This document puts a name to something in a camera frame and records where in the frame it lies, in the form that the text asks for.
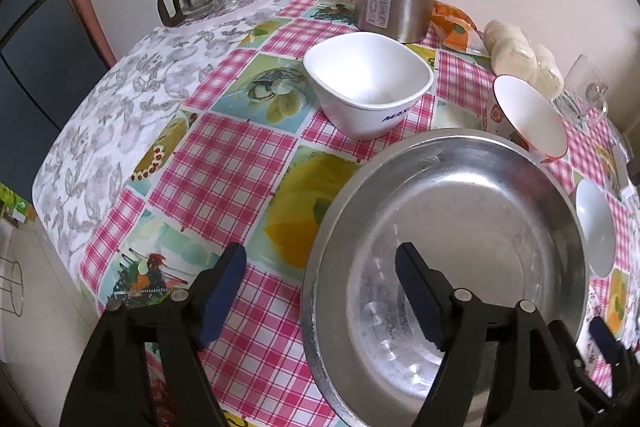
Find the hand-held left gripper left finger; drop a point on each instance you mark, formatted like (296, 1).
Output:
(225, 292)

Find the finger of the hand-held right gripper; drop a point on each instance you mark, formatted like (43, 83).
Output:
(607, 342)
(590, 387)

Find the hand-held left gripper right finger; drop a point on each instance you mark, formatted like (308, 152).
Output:
(420, 297)

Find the large steel basin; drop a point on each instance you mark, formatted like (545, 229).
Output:
(480, 207)

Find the red-rimmed white bowl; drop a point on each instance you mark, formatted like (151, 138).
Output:
(530, 117)

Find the small white round bowl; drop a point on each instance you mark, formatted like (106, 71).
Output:
(595, 222)

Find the pink checked fruit tablecloth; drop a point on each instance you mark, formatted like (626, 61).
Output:
(235, 162)

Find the white card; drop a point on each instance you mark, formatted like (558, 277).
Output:
(621, 167)

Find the grey floral white cloth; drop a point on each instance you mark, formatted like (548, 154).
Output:
(110, 107)

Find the green box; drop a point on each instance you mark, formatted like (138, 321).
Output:
(15, 207)

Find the white square bowl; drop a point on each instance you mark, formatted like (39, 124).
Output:
(370, 72)

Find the clear glass mug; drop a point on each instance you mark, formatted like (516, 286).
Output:
(580, 82)

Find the bag of white buns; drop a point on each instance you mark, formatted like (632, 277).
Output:
(515, 52)

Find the orange plastic bag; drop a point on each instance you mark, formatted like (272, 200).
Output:
(457, 29)

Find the dark cabinet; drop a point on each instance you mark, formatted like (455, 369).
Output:
(40, 72)

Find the brown chair back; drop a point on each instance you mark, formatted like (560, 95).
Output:
(92, 22)

